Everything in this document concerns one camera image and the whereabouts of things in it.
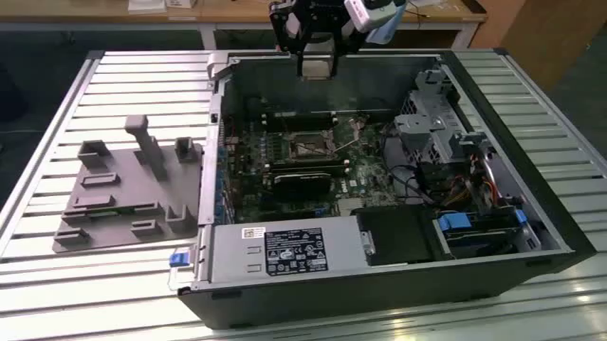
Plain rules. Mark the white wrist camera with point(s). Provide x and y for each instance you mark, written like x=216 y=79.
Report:
x=360 y=14

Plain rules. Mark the CPU socket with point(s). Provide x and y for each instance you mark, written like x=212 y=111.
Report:
x=309 y=147

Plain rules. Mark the grey plastic parts rack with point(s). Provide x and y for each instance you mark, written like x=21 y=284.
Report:
x=132 y=184

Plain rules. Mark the small silver heat sink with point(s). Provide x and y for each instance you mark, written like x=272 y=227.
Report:
x=349 y=206

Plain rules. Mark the metal disk bay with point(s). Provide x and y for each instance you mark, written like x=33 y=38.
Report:
x=483 y=238

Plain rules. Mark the green motherboard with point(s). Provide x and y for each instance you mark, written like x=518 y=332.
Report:
x=369 y=177

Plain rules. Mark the metal drive cage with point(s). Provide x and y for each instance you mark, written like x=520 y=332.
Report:
x=422 y=124

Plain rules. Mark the grey power supply unit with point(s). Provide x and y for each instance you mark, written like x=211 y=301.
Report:
x=227 y=255

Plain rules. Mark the blue disk carrier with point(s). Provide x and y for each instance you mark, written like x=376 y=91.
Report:
x=454 y=222

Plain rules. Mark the blue case latch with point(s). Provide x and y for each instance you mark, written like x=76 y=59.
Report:
x=179 y=258

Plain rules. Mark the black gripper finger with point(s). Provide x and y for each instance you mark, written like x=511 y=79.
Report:
x=335 y=64
x=301 y=64

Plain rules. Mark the blue plastic clip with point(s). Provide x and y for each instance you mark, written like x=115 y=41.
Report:
x=520 y=217

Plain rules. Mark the wooden desk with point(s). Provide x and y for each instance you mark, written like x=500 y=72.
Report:
x=95 y=19

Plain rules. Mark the silver square CPU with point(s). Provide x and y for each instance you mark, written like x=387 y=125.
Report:
x=317 y=69

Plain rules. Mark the large white box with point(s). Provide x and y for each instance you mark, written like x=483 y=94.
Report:
x=147 y=6

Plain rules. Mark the black open PC case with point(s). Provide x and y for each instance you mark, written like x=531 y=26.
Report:
x=332 y=305

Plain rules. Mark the green RAM stick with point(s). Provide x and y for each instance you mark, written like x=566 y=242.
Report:
x=111 y=213

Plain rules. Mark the black graphics card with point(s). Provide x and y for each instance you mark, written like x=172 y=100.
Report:
x=303 y=186

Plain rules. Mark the small white box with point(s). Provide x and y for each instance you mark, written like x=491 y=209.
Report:
x=180 y=3

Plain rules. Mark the black plastic shroud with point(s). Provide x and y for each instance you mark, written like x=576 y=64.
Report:
x=397 y=234

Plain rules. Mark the wooden cabinet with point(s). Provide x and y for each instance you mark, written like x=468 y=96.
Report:
x=546 y=35

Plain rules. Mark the black RAM slot bank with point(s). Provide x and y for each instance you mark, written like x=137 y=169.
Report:
x=308 y=122

